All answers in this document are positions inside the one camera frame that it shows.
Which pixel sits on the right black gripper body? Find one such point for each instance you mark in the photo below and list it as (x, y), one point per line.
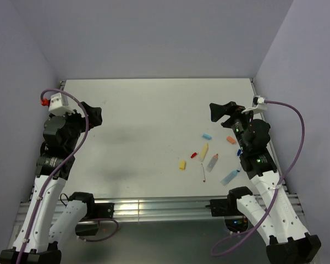
(237, 120)

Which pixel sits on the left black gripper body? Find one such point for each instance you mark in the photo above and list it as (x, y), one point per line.
(76, 123)

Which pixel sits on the orange pen cap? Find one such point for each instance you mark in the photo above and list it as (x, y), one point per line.
(231, 140)

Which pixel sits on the yellow highlighter pen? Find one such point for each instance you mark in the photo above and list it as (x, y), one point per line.
(203, 153)

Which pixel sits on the clear orange highlighter pen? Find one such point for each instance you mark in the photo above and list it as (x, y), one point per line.
(212, 163)

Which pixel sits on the yellow pen cap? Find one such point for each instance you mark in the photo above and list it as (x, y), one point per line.
(182, 165)

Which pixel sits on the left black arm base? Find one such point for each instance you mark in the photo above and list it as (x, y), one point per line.
(99, 210)

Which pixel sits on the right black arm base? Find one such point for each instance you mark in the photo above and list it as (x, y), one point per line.
(221, 208)

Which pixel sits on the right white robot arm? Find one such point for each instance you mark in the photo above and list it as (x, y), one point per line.
(287, 239)

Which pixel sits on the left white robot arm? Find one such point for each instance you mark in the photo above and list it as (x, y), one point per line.
(40, 239)

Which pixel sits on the light blue pen cap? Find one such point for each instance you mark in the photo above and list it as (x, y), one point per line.
(206, 136)

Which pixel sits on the clear blue highlighter pen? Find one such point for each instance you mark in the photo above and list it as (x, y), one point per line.
(226, 180)

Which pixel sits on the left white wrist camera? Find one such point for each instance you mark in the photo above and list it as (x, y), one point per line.
(57, 105)

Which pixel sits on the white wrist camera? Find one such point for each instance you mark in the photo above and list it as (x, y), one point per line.
(259, 105)
(57, 105)

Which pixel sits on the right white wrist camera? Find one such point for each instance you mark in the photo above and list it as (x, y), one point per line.
(259, 105)

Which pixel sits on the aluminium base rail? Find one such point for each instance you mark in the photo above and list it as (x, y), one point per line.
(161, 209)

